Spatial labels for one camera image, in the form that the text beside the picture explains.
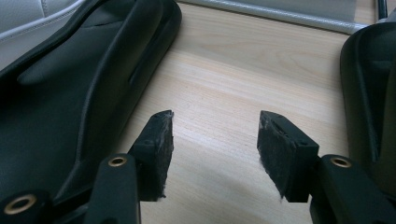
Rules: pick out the grey metal shoe rack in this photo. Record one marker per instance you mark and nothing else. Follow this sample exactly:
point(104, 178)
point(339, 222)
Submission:
point(280, 14)

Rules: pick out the black slipper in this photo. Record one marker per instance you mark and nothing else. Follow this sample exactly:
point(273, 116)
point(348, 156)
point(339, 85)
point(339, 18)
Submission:
point(367, 93)
point(77, 81)

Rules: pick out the white sneaker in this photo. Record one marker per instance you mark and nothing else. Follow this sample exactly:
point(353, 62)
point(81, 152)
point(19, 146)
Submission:
point(25, 25)

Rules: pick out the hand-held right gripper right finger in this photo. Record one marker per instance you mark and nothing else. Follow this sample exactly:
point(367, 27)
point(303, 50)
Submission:
point(280, 155)

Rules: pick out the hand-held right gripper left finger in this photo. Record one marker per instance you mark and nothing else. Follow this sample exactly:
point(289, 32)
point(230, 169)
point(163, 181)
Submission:
point(155, 149)

